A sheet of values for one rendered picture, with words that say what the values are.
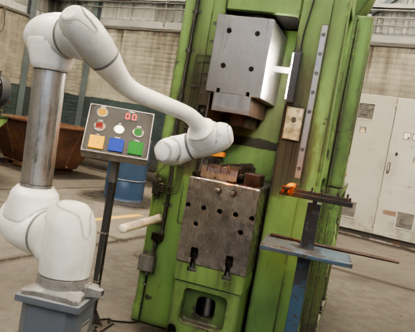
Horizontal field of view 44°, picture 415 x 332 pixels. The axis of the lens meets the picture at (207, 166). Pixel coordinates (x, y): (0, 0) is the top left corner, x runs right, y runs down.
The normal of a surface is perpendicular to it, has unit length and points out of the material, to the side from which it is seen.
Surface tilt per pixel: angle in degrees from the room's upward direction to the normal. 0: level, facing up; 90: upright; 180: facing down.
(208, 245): 90
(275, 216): 90
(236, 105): 90
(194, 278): 90
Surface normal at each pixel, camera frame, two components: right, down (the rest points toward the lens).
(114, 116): 0.19, -0.42
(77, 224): 0.50, -0.19
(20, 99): 0.86, 0.18
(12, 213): -0.56, -0.08
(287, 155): -0.30, 0.01
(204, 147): -0.08, 0.68
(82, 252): 0.65, 0.13
